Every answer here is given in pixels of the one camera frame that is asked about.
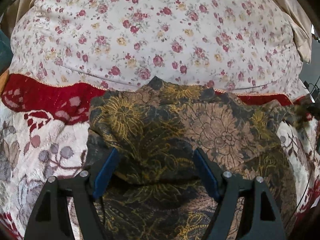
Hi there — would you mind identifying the beige curtain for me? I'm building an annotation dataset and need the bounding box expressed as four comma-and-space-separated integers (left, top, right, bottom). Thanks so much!
273, 0, 312, 63

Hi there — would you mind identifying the red white floral blanket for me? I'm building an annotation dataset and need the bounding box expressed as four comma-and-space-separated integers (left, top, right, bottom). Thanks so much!
1, 74, 319, 239

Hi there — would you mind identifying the brown gold batik shirt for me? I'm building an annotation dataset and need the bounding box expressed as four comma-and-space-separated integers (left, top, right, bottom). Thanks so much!
86, 78, 303, 239

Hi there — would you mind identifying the white floral bed sheet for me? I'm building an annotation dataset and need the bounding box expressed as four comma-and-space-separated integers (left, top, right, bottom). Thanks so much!
9, 0, 307, 100

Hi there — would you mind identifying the orange checkered pillow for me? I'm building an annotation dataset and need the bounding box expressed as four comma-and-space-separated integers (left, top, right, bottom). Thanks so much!
0, 70, 10, 94

